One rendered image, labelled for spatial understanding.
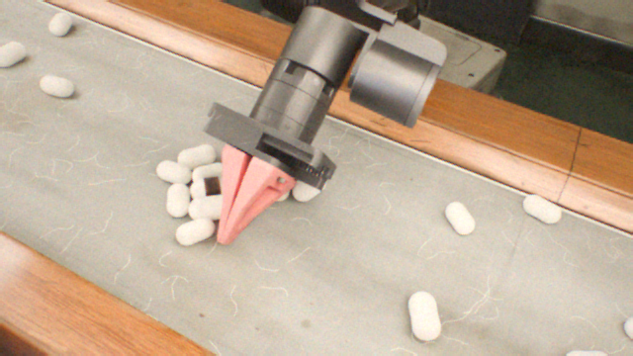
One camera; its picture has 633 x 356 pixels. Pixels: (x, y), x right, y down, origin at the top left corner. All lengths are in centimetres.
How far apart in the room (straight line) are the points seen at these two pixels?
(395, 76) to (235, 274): 20
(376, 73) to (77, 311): 27
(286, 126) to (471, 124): 24
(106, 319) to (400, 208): 27
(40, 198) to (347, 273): 28
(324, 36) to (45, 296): 28
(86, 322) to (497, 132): 42
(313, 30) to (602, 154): 34
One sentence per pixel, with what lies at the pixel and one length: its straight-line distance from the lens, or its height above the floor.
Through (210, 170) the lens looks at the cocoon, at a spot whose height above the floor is 76.
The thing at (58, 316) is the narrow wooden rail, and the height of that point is 76.
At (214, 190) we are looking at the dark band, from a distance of 46.
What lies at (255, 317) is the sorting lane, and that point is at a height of 74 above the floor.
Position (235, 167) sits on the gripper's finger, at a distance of 40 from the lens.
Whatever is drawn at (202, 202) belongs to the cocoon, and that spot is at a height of 76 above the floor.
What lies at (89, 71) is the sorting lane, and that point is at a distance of 66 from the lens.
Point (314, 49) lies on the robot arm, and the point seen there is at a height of 88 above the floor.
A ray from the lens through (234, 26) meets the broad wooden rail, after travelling 69.
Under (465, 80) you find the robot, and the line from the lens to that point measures 122.
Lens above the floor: 109
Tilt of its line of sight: 44 degrees down
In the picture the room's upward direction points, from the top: 8 degrees clockwise
